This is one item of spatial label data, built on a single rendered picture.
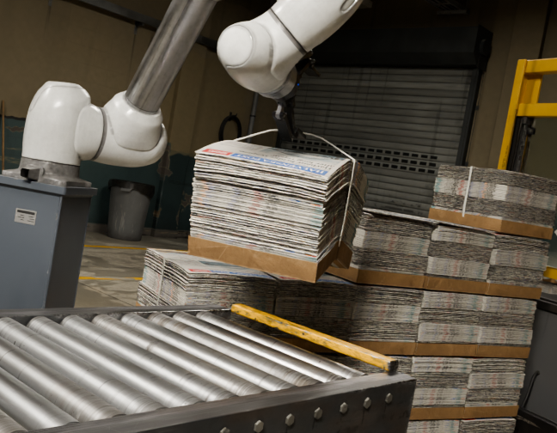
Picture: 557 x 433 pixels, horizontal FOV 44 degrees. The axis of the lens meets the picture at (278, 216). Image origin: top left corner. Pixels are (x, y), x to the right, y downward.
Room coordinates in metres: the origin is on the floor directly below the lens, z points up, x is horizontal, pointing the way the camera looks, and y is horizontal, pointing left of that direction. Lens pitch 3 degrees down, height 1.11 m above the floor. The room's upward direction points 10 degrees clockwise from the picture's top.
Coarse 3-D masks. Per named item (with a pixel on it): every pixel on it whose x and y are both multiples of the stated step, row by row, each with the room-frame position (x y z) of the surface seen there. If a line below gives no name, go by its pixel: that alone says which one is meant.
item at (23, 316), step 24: (0, 312) 1.19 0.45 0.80; (24, 312) 1.22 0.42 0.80; (48, 312) 1.25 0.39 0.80; (72, 312) 1.28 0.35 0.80; (96, 312) 1.31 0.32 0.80; (120, 312) 1.34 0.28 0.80; (144, 312) 1.38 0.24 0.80; (168, 312) 1.43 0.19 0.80; (192, 312) 1.48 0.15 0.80; (216, 312) 1.53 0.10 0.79
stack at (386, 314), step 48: (144, 288) 2.12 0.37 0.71; (192, 288) 1.86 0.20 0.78; (240, 288) 1.94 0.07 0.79; (288, 288) 2.02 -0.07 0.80; (336, 288) 2.11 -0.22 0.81; (384, 288) 2.21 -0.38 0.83; (288, 336) 2.04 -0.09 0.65; (336, 336) 2.12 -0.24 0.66; (384, 336) 2.23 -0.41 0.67; (432, 336) 2.34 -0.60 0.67; (432, 384) 2.36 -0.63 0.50; (432, 432) 2.38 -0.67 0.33
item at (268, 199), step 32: (224, 160) 1.36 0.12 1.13; (256, 160) 1.36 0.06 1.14; (288, 160) 1.38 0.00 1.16; (320, 160) 1.41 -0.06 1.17; (224, 192) 1.39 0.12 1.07; (256, 192) 1.36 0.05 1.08; (288, 192) 1.33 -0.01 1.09; (320, 192) 1.31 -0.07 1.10; (192, 224) 1.43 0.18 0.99; (224, 224) 1.40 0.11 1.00; (256, 224) 1.38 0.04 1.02; (288, 224) 1.35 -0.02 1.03; (320, 224) 1.33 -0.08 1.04; (288, 256) 1.37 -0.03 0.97; (320, 256) 1.37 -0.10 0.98
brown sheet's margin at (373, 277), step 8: (328, 272) 2.27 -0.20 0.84; (336, 272) 2.23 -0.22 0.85; (344, 272) 2.20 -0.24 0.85; (352, 272) 2.16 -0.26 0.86; (360, 272) 2.15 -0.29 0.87; (368, 272) 2.16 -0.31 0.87; (376, 272) 2.18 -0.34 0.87; (384, 272) 2.20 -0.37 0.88; (392, 272) 2.21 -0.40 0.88; (352, 280) 2.16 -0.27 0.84; (360, 280) 2.15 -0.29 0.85; (368, 280) 2.17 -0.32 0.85; (376, 280) 2.18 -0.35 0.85; (384, 280) 2.20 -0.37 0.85; (392, 280) 2.22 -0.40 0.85; (400, 280) 2.23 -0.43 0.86; (408, 280) 2.25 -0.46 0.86; (416, 280) 2.27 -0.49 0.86
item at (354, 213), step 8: (360, 168) 1.56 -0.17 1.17; (360, 176) 1.58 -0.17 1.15; (360, 184) 1.60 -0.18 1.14; (368, 184) 1.69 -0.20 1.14; (352, 192) 1.54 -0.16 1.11; (360, 192) 1.60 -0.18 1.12; (352, 200) 1.56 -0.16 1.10; (360, 200) 1.64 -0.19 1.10; (352, 208) 1.57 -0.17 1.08; (360, 208) 1.65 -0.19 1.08; (352, 216) 1.59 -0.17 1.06; (360, 216) 1.68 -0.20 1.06; (352, 224) 1.63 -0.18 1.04; (344, 232) 1.55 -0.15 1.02; (352, 232) 1.63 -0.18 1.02; (344, 240) 1.56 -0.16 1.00; (336, 264) 1.59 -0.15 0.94
